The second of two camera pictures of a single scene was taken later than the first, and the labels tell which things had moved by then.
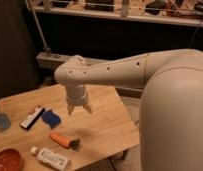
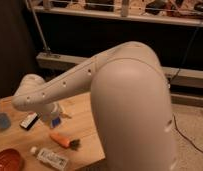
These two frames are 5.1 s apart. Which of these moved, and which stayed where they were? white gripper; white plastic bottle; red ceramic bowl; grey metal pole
Moved: white gripper
Stayed: grey metal pole; white plastic bottle; red ceramic bowl
